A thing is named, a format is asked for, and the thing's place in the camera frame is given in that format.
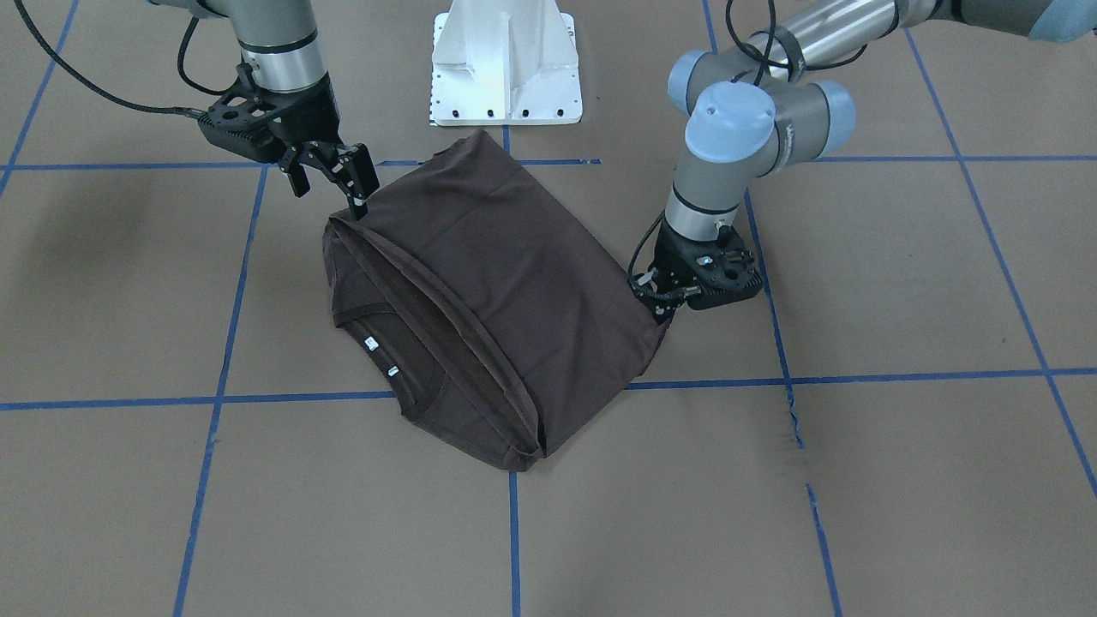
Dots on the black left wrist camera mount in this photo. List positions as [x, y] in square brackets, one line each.
[724, 270]

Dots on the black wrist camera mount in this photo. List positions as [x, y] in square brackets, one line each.
[239, 122]
[724, 270]

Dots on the white pedestal column base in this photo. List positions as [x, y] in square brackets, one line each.
[505, 63]

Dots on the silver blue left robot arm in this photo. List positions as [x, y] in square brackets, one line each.
[750, 116]

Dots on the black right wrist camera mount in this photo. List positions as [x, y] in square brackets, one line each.
[239, 122]

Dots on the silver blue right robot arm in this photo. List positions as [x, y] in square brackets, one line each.
[278, 41]

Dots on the brown t-shirt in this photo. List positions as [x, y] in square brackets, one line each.
[500, 323]

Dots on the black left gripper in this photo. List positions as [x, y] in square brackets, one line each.
[669, 266]

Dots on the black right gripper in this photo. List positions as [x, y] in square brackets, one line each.
[310, 110]

